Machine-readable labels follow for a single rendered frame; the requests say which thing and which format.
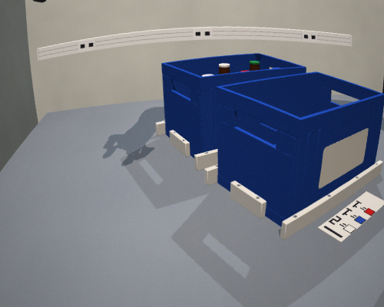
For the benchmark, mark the blue plastic crate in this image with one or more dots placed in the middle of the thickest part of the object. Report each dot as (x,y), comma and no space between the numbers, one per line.
(190,109)
(316,150)

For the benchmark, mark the green bottle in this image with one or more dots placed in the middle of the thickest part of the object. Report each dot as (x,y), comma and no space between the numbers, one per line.
(254,65)

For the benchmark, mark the white paper pick list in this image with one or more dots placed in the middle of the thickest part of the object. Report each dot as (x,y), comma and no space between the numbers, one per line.
(348,220)

